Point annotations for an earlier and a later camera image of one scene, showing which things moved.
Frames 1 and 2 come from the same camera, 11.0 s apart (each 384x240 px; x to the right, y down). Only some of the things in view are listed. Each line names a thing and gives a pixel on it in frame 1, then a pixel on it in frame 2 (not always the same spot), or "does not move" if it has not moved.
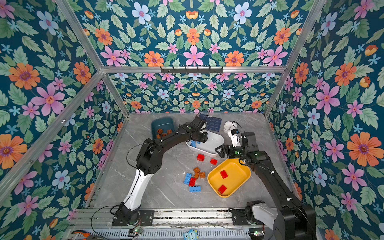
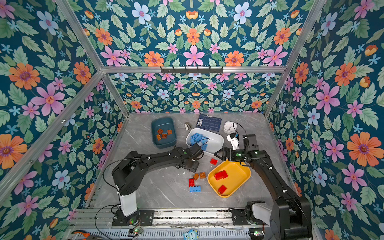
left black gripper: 204,138 to 194,169
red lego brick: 213,161 does not move
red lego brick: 224,174 does not move
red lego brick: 192,182 does not move
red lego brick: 200,157 to 218,176
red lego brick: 222,189 does not move
